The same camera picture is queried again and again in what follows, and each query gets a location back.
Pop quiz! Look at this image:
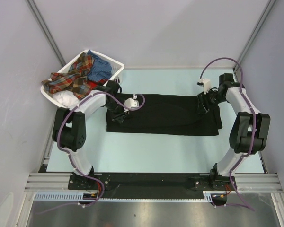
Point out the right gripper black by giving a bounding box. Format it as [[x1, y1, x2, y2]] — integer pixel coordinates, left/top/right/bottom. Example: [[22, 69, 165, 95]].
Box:
[[196, 88, 227, 114]]

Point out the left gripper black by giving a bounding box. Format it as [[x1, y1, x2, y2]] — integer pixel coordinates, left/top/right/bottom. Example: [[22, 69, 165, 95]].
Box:
[[104, 99, 130, 123]]

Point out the black long sleeve shirt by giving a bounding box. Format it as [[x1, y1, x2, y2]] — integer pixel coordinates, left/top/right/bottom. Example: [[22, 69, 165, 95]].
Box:
[[106, 94, 222, 136]]

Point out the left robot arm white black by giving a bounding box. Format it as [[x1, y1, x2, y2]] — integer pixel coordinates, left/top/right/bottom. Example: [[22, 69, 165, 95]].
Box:
[[52, 80, 136, 189]]

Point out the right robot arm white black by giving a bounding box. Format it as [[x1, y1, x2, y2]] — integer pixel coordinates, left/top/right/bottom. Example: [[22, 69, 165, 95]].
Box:
[[197, 73, 271, 190]]

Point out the plaid long sleeve shirt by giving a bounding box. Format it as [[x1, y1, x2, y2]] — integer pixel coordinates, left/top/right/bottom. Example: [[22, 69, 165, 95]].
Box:
[[42, 53, 94, 100]]

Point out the red shirt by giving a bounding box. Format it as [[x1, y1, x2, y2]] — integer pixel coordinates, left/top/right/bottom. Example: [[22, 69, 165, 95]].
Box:
[[87, 79, 107, 90]]

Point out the white laundry basket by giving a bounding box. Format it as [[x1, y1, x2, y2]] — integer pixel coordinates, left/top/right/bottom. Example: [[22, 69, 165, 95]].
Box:
[[41, 50, 124, 108]]

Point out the blue shirt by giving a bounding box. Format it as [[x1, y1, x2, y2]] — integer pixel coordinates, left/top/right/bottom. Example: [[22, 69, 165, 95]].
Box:
[[87, 50, 112, 82]]

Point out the white shirt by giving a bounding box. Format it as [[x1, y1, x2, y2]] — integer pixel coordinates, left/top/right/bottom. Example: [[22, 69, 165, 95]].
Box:
[[53, 90, 80, 108]]

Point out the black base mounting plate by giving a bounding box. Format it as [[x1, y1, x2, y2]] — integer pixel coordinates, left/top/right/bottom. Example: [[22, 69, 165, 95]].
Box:
[[68, 173, 235, 200]]

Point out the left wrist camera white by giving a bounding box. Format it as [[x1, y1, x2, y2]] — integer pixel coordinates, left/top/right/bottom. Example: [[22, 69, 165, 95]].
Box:
[[124, 94, 140, 112]]

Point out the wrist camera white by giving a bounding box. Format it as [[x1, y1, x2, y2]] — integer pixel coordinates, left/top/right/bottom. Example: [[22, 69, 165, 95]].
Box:
[[124, 94, 140, 112], [197, 78, 212, 95]]

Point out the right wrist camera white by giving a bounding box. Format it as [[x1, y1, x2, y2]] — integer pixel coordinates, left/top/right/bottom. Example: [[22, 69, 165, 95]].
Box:
[[197, 78, 212, 95]]

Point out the white slotted cable duct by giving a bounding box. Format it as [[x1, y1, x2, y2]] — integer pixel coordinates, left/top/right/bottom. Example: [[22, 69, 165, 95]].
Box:
[[34, 191, 222, 203]]

